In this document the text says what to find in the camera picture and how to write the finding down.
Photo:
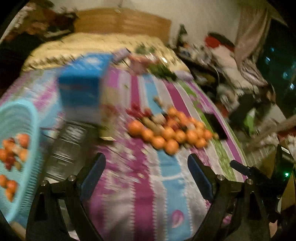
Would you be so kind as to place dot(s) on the wooden headboard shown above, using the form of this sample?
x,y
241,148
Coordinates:
x,y
122,21

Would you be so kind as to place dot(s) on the pink curtain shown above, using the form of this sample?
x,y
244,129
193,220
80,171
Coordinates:
x,y
252,31

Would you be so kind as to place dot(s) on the cluttered bedside table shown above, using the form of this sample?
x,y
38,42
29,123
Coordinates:
x,y
200,60

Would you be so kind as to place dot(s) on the black smartphone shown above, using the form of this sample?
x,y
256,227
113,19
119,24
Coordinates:
x,y
216,125

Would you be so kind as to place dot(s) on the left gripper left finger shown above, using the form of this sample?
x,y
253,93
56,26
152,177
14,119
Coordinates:
x,y
91,179

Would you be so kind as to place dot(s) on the cream patterned quilt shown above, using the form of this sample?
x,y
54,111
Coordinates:
x,y
57,53

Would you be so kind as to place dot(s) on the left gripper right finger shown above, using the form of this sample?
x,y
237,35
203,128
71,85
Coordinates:
x,y
202,175

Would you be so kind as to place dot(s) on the green leafy vegetables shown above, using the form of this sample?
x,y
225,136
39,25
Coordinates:
x,y
155,66

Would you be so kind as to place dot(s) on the light blue plastic basket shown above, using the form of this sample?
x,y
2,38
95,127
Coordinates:
x,y
21,159

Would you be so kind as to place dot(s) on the blue cardboard box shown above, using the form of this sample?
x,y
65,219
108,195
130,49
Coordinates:
x,y
80,87

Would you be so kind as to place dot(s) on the small purple tin box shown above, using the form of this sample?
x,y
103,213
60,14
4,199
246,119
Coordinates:
x,y
120,55

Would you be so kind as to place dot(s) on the striped floral bed sheet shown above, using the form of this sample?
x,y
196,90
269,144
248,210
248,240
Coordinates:
x,y
144,193

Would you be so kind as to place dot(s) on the clear plastic container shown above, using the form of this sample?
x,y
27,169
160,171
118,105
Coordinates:
x,y
73,148

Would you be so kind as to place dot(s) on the large orange in pile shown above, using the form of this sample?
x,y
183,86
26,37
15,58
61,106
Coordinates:
x,y
135,128

